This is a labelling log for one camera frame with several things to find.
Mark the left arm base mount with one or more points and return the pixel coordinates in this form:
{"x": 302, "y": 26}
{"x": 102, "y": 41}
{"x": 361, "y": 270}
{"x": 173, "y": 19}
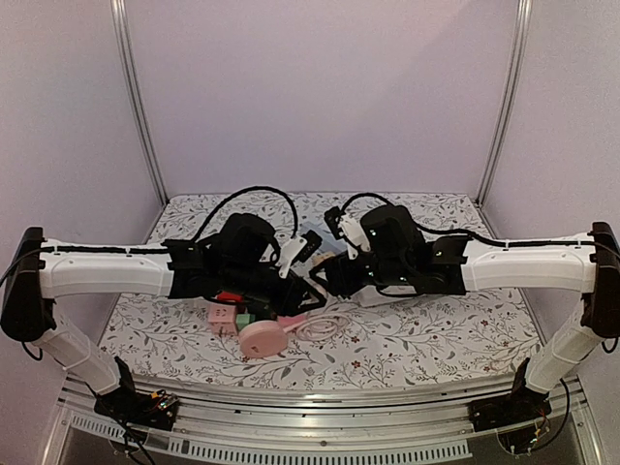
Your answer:
{"x": 157, "y": 409}

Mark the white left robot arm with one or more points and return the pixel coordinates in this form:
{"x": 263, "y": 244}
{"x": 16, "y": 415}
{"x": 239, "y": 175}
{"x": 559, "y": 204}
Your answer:
{"x": 244, "y": 258}

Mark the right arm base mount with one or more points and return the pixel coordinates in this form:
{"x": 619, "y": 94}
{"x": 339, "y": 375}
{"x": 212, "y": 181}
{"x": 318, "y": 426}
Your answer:
{"x": 520, "y": 404}

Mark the red cube socket adapter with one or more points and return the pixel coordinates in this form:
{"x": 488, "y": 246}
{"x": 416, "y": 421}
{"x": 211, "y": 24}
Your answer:
{"x": 234, "y": 299}

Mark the dark green cube socket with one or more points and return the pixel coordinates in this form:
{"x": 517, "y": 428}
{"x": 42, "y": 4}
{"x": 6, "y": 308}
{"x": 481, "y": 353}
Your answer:
{"x": 261, "y": 311}

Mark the light pink cube socket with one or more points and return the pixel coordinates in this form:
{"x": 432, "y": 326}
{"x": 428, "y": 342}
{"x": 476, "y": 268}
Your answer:
{"x": 222, "y": 319}

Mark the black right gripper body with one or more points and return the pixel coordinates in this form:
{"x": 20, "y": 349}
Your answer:
{"x": 340, "y": 279}

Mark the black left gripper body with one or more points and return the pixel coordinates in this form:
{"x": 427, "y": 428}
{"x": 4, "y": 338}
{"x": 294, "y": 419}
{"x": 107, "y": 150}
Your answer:
{"x": 282, "y": 302}

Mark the aluminium corner post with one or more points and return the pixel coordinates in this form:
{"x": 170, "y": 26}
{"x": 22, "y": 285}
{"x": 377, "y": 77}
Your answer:
{"x": 122, "y": 32}
{"x": 518, "y": 47}

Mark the blue power strip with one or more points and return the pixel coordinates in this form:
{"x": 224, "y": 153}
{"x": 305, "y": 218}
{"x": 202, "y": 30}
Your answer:
{"x": 329, "y": 243}

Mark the floral table cloth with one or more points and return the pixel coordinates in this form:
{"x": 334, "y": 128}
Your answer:
{"x": 406, "y": 343}

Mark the pink round cable reel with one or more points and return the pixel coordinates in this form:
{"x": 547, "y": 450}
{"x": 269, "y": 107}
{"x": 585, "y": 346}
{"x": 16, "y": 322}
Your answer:
{"x": 262, "y": 339}

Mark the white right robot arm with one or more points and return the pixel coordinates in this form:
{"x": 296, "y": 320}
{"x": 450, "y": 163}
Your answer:
{"x": 587, "y": 263}

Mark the left aluminium corner post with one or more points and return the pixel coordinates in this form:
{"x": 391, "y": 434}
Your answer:
{"x": 122, "y": 32}

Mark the green beige socket adapter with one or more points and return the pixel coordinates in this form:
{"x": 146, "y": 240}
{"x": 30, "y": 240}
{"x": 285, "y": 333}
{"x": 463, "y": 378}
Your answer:
{"x": 242, "y": 320}

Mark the right aluminium corner post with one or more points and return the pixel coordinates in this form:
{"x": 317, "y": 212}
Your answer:
{"x": 518, "y": 47}

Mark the white colourful power strip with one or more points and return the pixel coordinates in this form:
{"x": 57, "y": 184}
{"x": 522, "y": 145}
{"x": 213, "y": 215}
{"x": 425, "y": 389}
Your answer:
{"x": 372, "y": 296}

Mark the pink plug adapter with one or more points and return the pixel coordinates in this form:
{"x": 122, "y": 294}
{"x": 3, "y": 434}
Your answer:
{"x": 291, "y": 321}

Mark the yellow cube socket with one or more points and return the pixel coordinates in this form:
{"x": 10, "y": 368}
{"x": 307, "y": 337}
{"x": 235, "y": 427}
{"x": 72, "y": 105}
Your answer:
{"x": 323, "y": 262}

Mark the aluminium front rail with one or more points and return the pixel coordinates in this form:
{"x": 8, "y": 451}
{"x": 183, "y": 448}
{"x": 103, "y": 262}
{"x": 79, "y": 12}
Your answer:
{"x": 243, "y": 425}

